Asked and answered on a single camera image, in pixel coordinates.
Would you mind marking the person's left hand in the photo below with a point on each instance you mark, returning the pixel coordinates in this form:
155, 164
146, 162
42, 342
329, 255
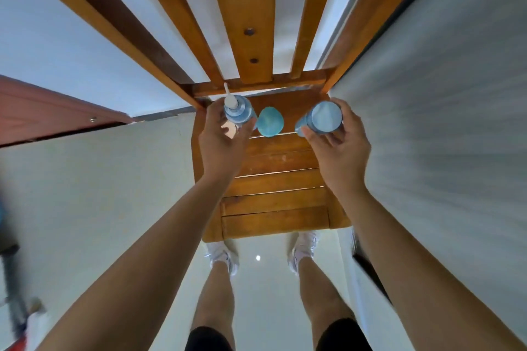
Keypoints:
220, 153

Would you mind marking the person's right hand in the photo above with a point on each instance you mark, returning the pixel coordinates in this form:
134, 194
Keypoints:
346, 157

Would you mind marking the rose gold round jar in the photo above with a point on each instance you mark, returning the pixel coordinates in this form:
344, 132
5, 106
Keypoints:
229, 129

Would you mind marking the light blue pump bottle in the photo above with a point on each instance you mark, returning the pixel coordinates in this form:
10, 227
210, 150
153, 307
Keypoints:
241, 112

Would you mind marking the light blue capped bottle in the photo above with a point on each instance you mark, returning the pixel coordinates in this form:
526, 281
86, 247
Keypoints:
325, 116

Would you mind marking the teal round jar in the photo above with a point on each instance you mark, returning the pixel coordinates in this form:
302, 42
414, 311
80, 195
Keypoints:
270, 122

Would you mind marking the wooden chair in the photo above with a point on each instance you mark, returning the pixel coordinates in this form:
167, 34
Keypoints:
271, 190

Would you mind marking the person's right forearm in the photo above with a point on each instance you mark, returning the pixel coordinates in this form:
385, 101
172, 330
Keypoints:
420, 272

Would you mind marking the person's left forearm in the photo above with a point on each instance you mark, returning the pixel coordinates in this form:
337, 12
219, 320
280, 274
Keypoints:
144, 272

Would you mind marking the person's white right shoe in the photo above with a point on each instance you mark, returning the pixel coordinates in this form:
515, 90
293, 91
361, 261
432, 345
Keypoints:
304, 248

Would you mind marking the person's white shoe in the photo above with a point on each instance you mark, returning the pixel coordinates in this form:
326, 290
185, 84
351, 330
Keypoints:
222, 256
304, 248

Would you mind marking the person's white left shoe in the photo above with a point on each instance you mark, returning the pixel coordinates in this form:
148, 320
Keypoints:
222, 256

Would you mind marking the person's right leg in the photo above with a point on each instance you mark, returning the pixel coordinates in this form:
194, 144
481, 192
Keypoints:
323, 293

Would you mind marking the person's leg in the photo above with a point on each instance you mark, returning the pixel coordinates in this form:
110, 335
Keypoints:
323, 293
214, 301

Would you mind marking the person's left leg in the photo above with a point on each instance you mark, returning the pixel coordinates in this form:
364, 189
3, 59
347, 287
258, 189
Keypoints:
214, 301

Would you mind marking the grey sliding door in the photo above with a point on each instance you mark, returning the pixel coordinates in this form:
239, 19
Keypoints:
432, 116

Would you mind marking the red wooden door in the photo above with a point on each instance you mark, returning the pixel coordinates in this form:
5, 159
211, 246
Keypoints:
49, 112

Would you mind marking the black shorts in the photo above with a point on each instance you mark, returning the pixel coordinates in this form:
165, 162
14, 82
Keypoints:
201, 340

